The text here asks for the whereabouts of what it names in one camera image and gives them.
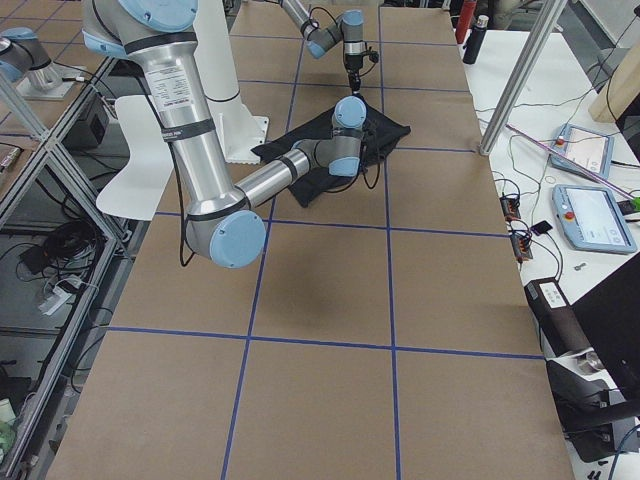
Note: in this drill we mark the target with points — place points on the far teach pendant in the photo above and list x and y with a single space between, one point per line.
587 148

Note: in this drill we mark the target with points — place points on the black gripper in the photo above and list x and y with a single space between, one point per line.
353 64

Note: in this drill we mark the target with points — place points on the teach pendant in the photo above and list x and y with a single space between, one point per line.
587 148
591 220

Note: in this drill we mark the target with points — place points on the aluminium frame post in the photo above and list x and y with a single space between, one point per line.
535 42

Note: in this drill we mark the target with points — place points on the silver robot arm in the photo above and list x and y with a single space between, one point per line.
168 40
347 29

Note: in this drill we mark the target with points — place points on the black bottle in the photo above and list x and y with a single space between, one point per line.
474 41

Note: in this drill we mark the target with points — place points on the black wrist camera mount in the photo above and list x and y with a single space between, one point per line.
371 54

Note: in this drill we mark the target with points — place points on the black graphic t-shirt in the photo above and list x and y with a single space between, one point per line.
381 135

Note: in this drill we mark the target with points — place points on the red bottle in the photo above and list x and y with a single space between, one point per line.
464 19

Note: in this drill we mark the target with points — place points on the white plastic chair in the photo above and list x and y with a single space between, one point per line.
135 192

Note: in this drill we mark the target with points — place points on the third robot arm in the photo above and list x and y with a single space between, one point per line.
23 55

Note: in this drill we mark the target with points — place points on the near teach pendant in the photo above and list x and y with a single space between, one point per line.
591 220

